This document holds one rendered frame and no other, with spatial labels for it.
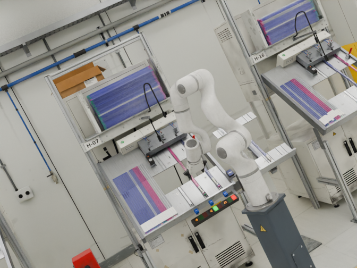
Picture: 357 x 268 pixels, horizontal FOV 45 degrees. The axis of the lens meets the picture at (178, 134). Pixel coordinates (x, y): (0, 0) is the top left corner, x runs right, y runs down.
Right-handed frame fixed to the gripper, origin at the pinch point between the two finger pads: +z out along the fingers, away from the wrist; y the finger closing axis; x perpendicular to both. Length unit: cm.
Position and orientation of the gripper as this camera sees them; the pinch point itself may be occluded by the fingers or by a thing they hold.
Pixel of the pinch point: (196, 173)
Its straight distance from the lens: 274.4
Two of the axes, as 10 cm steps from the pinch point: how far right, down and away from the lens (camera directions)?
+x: -5.1, -6.3, 5.9
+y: 8.5, -4.6, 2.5
